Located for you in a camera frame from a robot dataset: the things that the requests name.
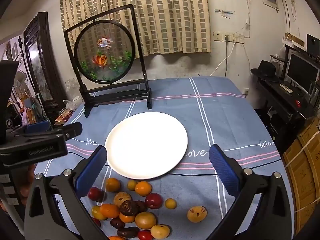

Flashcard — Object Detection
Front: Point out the small red cherry tomato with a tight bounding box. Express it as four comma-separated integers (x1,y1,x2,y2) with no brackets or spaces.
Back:
137,230,153,240

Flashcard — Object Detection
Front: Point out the small yellow fruit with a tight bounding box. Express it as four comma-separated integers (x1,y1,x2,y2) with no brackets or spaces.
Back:
165,198,177,210

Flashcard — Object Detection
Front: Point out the black framed round goldfish screen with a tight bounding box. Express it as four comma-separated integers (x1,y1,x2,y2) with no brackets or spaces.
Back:
63,4,152,117

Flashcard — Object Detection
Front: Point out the large red plum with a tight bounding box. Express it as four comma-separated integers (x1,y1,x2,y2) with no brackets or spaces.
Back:
87,187,104,202

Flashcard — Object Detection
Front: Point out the orange mandarin on table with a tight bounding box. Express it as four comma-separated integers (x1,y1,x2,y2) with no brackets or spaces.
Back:
106,178,121,192

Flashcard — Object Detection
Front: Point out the blue plaid tablecloth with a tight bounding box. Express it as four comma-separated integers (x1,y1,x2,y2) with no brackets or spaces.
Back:
35,77,290,239

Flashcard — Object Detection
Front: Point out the large orange mandarin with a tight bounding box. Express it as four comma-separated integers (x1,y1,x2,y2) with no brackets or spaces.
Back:
135,181,152,197

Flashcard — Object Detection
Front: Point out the black hat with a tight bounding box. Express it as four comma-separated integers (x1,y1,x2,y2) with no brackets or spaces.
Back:
251,60,279,82

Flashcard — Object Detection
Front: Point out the small orange mandarin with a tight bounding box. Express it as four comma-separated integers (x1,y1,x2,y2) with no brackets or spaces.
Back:
119,213,135,223

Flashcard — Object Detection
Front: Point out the large tan spotted fruit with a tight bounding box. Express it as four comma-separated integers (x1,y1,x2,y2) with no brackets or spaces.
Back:
113,192,132,207

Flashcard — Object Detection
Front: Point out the white round plate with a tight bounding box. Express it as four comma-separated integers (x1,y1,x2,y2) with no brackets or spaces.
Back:
105,112,188,180

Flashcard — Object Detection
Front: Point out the person left hand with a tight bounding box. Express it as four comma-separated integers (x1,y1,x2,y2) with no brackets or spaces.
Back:
9,164,37,207

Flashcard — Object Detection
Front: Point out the dark brown mangosteen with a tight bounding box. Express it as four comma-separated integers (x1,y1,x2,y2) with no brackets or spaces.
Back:
119,199,139,216

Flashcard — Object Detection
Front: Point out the dark wooden cabinet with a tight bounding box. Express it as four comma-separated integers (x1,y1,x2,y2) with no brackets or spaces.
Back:
23,11,67,111

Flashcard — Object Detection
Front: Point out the wall power strip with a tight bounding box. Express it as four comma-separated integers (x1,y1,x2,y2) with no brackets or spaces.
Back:
213,31,245,44

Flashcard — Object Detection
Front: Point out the computer monitor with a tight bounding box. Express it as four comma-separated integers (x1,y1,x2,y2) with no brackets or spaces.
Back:
286,52,319,95

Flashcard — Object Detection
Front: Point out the tan round fruit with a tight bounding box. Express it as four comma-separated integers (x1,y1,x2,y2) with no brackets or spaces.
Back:
135,212,157,230

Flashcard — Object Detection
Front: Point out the dark purple plum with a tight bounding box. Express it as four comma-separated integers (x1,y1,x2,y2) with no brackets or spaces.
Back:
110,217,125,230

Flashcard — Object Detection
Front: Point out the tan spotted passion fruit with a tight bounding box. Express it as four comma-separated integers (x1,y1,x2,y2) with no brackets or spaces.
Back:
187,206,208,223

